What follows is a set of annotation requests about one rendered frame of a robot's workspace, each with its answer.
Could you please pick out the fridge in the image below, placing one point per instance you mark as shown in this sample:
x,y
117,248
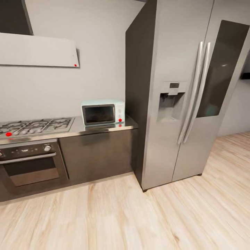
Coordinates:
x,y
183,59

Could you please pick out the microwave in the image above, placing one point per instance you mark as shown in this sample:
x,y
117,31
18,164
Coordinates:
x,y
102,111

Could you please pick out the oven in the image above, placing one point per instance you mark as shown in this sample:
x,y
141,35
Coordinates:
x,y
31,165

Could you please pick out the range hood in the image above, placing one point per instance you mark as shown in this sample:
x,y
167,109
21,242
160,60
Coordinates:
x,y
19,46

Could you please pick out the burner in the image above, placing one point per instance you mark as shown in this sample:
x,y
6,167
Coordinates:
x,y
35,127

